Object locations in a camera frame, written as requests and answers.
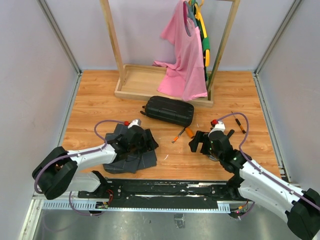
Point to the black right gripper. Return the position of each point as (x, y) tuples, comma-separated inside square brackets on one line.
[(200, 137)]

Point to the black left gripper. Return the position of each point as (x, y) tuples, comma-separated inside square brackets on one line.
[(148, 145)]

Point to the black plastic tool case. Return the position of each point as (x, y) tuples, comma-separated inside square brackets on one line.
[(169, 110)]

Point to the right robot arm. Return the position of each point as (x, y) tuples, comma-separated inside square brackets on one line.
[(299, 208)]

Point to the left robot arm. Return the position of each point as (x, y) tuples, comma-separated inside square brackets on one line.
[(61, 170)]

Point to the silver orange utility knife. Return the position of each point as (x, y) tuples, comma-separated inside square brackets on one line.
[(178, 136)]

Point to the dark grey folded cloth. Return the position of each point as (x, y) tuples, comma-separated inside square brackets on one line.
[(132, 162)]

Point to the claw hammer black grip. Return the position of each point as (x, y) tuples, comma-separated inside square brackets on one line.
[(220, 146)]

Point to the orange black pliers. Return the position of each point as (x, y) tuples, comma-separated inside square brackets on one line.
[(143, 110)]

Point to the small orange black screwdriver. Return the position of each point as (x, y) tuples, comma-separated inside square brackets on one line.
[(239, 123)]

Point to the wooden clothes rack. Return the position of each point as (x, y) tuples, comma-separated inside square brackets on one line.
[(140, 82)]

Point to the pink t-shirt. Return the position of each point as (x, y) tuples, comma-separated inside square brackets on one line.
[(185, 78)]

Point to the green yellow hangers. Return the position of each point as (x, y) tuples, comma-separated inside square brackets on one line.
[(205, 41)]

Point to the orange grid handle tool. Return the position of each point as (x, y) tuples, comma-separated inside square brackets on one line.
[(189, 132)]

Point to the left aluminium frame post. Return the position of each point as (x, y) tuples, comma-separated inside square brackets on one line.
[(44, 6)]

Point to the aluminium frame post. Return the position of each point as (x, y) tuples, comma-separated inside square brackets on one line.
[(44, 6), (278, 34)]

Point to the right aluminium frame post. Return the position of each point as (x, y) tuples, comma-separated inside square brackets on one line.
[(278, 34)]

